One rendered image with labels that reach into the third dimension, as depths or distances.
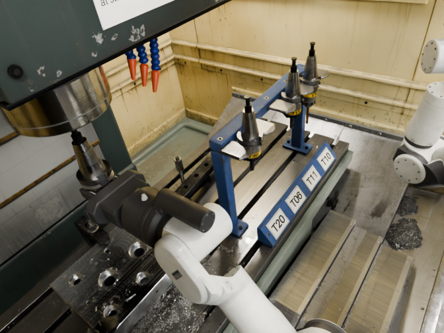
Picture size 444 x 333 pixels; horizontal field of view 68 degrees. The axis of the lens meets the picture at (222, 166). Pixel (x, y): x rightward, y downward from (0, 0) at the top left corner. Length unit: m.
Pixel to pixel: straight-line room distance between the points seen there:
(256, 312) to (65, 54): 0.40
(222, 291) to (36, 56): 0.36
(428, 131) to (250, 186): 0.55
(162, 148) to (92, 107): 1.41
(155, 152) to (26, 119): 1.41
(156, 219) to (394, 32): 1.03
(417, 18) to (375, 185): 0.58
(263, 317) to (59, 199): 0.85
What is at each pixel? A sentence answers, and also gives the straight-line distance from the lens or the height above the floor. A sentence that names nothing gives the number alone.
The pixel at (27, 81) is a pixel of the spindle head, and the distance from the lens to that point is 0.33.
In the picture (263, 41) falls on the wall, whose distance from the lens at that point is 1.51.
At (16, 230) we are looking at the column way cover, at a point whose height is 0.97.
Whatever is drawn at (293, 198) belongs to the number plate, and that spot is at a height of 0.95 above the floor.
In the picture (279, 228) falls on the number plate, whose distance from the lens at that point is 0.97.
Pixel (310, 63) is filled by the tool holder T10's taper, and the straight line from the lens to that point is 1.01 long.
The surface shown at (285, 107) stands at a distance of 0.91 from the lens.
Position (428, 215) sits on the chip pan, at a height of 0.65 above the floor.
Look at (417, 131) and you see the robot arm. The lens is 0.87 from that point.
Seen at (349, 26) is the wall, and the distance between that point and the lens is 1.33.
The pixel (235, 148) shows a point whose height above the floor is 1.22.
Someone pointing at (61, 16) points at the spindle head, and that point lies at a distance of 0.34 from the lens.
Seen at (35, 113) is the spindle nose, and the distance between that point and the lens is 0.51.
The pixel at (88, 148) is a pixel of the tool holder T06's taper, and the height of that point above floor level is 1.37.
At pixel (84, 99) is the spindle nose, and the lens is 0.51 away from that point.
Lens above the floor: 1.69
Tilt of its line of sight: 41 degrees down
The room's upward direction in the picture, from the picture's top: 8 degrees counter-clockwise
